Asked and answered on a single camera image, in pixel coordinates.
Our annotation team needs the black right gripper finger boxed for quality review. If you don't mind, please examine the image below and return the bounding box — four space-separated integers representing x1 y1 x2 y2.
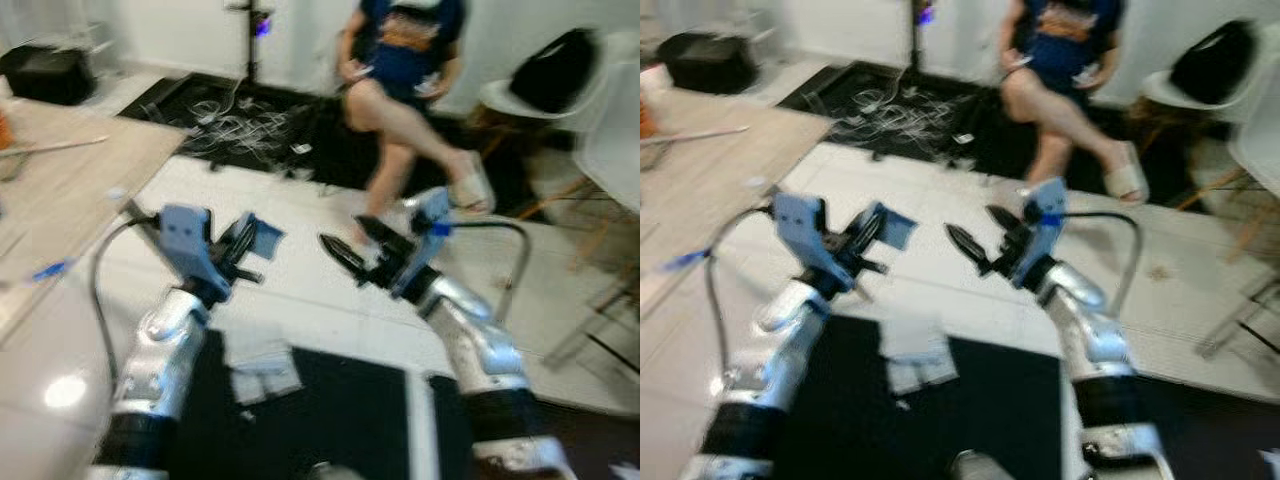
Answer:
944 222 997 274
984 204 1032 238
355 215 414 254
318 233 372 285

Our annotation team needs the grey-blue paper scrap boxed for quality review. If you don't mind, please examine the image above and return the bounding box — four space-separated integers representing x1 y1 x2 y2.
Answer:
872 202 919 252
244 214 286 262

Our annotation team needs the wooden table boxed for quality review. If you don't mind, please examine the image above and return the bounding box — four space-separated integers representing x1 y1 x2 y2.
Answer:
640 85 833 323
0 95 192 343

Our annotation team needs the white floor strip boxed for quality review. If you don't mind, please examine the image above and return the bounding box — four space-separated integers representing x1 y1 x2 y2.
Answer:
404 367 442 480
1058 385 1083 480

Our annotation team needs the seated person in blue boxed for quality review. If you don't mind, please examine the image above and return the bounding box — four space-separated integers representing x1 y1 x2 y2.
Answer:
336 0 497 247
995 0 1152 217

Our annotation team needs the white shell chair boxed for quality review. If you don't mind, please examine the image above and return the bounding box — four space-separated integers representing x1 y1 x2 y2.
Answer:
568 58 641 217
1224 98 1280 203
1139 22 1280 113
477 30 626 123

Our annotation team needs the thin wooden stick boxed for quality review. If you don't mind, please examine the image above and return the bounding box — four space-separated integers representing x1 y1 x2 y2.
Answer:
640 124 752 147
0 134 110 159

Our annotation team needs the black tripod stand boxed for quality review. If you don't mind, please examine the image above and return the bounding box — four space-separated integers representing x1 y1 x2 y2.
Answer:
904 0 938 77
224 0 277 87

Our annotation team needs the black box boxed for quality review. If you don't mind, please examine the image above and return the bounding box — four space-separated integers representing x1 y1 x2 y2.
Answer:
654 31 767 97
0 44 99 107

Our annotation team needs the black bag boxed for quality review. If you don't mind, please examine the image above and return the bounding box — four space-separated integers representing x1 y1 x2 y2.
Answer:
1167 18 1260 105
508 27 602 114

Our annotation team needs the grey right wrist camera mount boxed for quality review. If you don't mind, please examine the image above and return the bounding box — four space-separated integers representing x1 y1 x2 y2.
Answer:
1014 177 1070 290
394 187 454 300

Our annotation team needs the black mat under cables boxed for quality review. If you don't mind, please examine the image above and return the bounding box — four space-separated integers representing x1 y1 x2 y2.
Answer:
774 61 1153 183
117 71 503 193

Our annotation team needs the white cable tangle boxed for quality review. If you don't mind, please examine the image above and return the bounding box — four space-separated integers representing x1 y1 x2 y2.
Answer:
829 84 988 153
184 94 323 168

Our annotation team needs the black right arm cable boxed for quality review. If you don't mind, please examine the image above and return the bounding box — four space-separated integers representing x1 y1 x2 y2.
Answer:
1061 209 1144 317
444 219 532 323

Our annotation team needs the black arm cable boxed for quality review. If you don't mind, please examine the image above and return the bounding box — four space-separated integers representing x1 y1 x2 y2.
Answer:
704 206 777 373
1061 209 1144 317
444 219 532 323
89 214 162 393

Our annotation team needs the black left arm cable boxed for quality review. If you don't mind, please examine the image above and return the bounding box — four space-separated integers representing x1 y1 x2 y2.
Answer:
89 214 162 393
704 206 777 373

